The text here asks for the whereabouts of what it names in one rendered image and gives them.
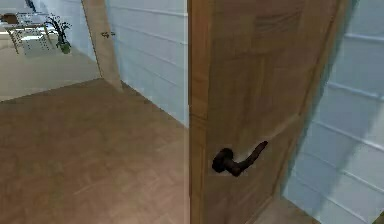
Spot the brown wooden room door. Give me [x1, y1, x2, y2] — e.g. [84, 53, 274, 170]
[187, 0, 351, 224]

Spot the light wooden room door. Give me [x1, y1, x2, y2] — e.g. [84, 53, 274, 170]
[80, 0, 124, 92]

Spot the brown object on table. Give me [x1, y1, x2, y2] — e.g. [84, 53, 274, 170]
[0, 13, 20, 25]

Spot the black lever door handle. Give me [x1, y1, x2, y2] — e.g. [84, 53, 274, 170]
[211, 140, 269, 178]

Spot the green house plant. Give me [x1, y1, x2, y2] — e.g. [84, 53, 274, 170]
[44, 13, 73, 55]

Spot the white metal frame table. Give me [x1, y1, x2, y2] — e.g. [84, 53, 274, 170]
[2, 12, 54, 55]

